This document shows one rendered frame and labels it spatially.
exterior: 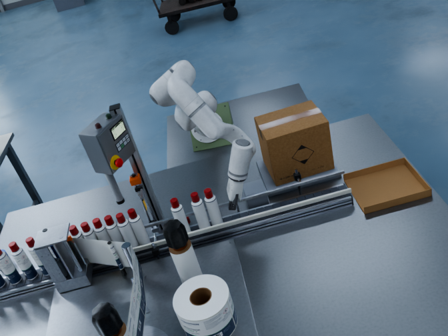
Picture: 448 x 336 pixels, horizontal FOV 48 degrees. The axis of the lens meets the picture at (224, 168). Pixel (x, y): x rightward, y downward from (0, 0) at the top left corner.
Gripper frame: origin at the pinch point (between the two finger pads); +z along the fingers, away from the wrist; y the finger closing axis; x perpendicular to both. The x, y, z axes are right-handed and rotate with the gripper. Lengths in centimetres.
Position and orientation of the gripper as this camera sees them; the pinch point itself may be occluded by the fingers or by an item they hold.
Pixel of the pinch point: (232, 205)
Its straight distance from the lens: 218.9
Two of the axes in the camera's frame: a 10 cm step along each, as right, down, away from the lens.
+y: 1.5, 5.4, -8.3
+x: 9.8, 0.3, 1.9
